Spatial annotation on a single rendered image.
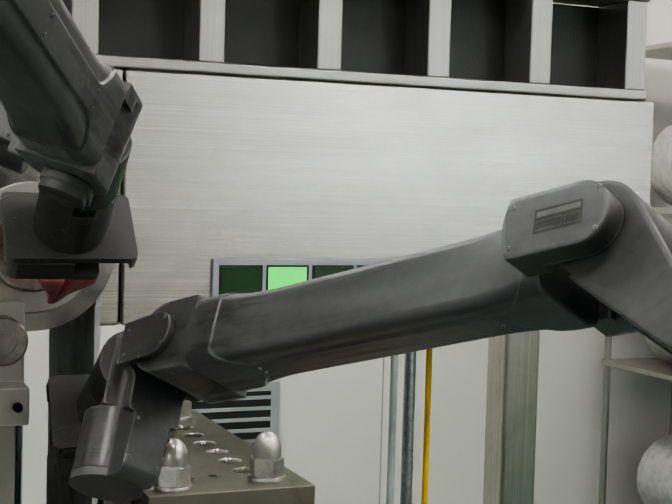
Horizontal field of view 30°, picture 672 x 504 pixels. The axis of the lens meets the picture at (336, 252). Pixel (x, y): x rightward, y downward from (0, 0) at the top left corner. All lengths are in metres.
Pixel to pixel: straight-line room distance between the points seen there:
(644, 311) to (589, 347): 3.94
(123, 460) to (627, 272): 0.44
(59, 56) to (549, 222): 0.29
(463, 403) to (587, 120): 2.71
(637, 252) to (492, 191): 0.99
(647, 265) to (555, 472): 3.95
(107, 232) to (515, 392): 1.01
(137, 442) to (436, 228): 0.75
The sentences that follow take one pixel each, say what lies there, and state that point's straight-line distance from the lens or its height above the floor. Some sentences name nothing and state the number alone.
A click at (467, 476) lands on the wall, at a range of 4.43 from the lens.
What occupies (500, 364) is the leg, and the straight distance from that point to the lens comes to 1.89.
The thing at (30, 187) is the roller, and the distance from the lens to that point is 1.12.
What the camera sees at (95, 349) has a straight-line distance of 1.15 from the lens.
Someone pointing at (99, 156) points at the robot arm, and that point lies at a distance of 0.83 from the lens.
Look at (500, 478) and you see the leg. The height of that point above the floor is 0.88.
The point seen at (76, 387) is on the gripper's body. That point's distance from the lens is 1.10.
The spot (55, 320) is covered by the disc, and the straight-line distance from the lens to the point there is 1.14.
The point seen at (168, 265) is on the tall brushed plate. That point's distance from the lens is 1.50.
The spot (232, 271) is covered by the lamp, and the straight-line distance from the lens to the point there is 1.51.
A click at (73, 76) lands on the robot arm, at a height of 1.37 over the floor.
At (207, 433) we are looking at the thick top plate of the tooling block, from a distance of 1.43.
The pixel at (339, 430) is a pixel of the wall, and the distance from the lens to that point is 4.18.
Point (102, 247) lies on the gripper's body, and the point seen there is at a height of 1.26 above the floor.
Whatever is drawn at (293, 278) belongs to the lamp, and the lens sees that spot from 1.54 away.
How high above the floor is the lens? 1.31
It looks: 3 degrees down
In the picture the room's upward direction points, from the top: 2 degrees clockwise
